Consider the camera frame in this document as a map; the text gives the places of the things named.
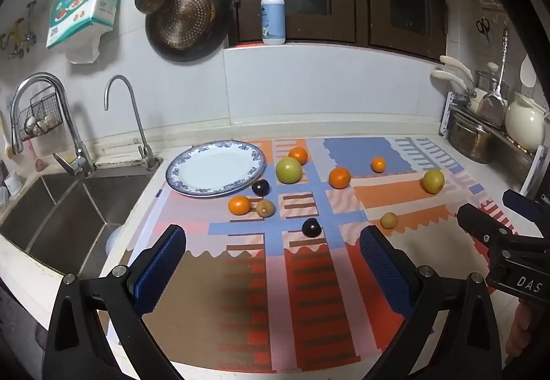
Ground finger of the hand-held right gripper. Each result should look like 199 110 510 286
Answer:
456 204 517 254
502 189 550 226

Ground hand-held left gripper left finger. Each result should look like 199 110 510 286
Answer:
43 224 187 380

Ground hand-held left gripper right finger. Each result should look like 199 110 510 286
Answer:
359 225 503 380

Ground yellow-green fruit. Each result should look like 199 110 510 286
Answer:
422 169 445 195

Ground white plate with blue rim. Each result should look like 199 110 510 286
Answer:
165 140 267 198

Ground large green-yellow fruit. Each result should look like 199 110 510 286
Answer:
275 157 302 185

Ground person's right hand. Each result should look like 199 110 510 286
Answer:
505 300 536 369

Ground metal kitchen rack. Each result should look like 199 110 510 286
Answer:
449 102 550 196

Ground white ceramic pot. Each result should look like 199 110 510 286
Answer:
505 92 546 152

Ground colourful patterned mat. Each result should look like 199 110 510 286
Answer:
105 137 523 372

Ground stainless steel pot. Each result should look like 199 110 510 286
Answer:
447 109 499 164

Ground metal spatula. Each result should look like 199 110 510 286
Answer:
478 30 510 127

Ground stainless steel sink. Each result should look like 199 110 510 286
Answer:
0 173 152 278

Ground white and blue plastic board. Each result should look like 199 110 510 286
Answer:
439 91 456 138

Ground white rice paddle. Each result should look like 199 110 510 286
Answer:
520 53 538 86

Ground large chrome faucet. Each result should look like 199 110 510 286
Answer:
9 72 96 178

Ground thin chrome faucet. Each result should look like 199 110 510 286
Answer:
104 75 164 171

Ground black scissors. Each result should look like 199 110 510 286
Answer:
475 17 493 46

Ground black frying pan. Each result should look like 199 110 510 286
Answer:
145 0 235 63

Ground brass colander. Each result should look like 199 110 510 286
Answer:
152 0 218 50

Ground blue and white pump bottle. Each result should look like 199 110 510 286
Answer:
260 0 286 46

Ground hanging metal kitchen tool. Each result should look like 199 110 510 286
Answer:
11 2 39 60

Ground green paper towel pack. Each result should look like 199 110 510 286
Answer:
46 0 125 65

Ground lidded pot with cream handle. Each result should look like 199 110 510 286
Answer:
439 55 510 95

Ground wire basket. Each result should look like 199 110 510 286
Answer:
21 90 65 141

